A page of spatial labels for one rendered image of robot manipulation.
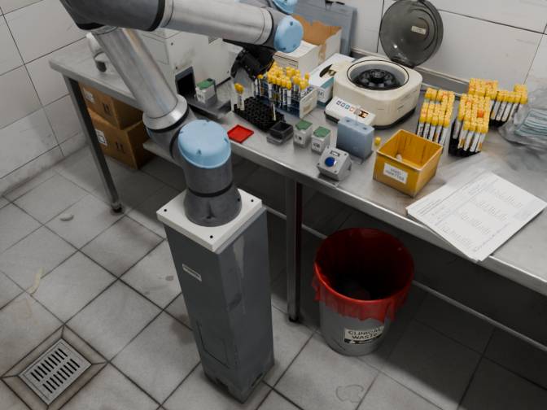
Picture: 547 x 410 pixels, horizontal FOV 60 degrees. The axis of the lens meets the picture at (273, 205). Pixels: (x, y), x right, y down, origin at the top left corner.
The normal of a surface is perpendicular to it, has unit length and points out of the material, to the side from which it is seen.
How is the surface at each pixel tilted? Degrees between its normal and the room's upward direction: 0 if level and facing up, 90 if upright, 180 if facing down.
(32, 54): 90
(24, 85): 90
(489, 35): 90
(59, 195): 0
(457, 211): 0
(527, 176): 0
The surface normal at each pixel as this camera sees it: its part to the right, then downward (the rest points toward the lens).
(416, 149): -0.65, 0.54
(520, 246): -0.03, -0.72
